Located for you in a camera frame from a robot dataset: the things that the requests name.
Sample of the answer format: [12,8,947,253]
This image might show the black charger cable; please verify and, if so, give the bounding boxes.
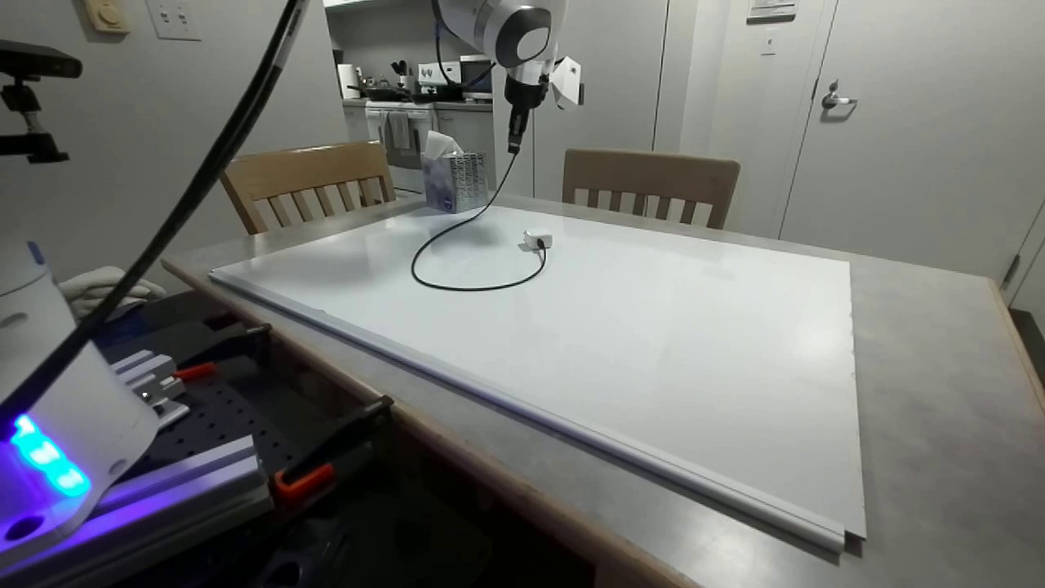
[409,143,548,294]

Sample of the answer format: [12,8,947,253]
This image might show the black perforated breadboard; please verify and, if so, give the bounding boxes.
[99,294,357,474]

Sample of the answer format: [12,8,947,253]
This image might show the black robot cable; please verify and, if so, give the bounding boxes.
[0,0,314,410]

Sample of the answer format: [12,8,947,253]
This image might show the blue tissue box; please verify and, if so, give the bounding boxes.
[421,131,489,213]

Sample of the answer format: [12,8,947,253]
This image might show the white board mat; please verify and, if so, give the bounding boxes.
[213,207,868,544]

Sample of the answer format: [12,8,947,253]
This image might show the orange black clamp near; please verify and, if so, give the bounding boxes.
[266,398,392,506]

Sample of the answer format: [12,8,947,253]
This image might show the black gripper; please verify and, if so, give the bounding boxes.
[506,74,548,155]

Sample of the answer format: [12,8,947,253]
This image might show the aluminium extrusion rail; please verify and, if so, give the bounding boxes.
[0,434,270,588]

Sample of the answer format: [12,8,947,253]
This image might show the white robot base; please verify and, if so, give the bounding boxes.
[0,237,159,574]

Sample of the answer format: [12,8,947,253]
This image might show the white door with handle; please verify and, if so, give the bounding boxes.
[785,0,1045,282]

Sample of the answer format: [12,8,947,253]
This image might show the white charger adapter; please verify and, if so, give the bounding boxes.
[519,231,551,253]

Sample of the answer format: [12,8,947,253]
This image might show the black camera on stand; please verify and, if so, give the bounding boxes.
[0,40,83,162]

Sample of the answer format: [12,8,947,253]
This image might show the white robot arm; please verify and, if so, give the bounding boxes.
[433,0,583,155]

